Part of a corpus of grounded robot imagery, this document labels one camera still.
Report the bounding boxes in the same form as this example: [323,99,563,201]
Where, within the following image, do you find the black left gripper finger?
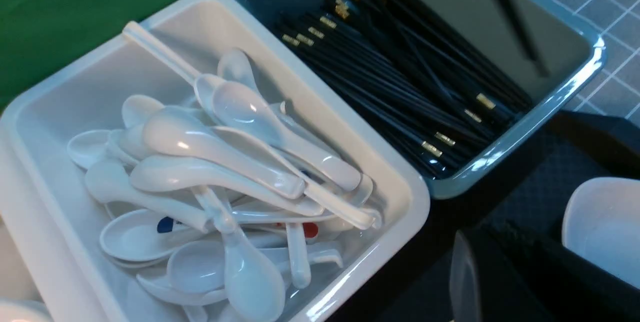
[449,223,640,322]

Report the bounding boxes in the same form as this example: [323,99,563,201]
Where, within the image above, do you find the white square sauce dish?
[561,177,640,288]

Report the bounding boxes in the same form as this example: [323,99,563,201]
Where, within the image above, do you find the black serving tray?
[329,110,640,322]

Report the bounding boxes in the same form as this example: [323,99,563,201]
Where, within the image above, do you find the black chopsticks bundle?
[271,0,534,180]

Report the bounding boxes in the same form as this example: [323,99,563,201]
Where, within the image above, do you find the blue-grey chopstick bin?
[236,0,606,200]

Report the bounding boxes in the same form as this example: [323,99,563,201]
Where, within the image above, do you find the white spoons pile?
[66,21,383,322]

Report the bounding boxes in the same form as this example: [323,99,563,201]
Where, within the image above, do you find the grey checkered table mat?
[549,0,640,125]

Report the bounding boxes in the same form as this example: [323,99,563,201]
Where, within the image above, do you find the white spoon bin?
[1,0,431,322]

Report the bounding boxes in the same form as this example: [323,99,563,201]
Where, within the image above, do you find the large white plastic tub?
[1,133,53,322]

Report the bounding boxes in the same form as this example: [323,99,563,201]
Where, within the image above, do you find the green cloth backdrop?
[0,0,176,108]

